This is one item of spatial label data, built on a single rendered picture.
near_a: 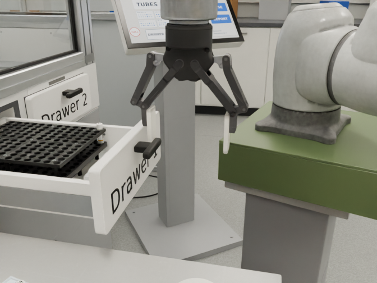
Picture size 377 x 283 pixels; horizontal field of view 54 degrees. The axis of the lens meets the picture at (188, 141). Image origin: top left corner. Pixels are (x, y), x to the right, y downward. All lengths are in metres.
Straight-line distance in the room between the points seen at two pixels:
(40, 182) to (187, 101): 1.17
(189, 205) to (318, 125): 1.19
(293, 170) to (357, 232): 1.41
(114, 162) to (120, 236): 1.42
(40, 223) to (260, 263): 0.59
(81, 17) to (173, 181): 0.93
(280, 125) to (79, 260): 0.51
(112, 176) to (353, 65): 0.46
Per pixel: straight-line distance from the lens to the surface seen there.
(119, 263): 0.62
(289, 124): 0.85
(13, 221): 0.97
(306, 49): 0.80
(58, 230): 1.15
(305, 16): 0.82
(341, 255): 1.97
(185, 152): 1.78
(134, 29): 1.49
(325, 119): 0.86
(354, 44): 0.75
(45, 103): 0.99
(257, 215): 0.95
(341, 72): 0.75
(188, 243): 1.84
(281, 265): 1.01
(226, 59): 0.59
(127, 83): 2.43
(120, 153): 0.59
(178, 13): 0.57
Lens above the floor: 1.16
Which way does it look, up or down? 22 degrees down
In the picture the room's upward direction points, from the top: straight up
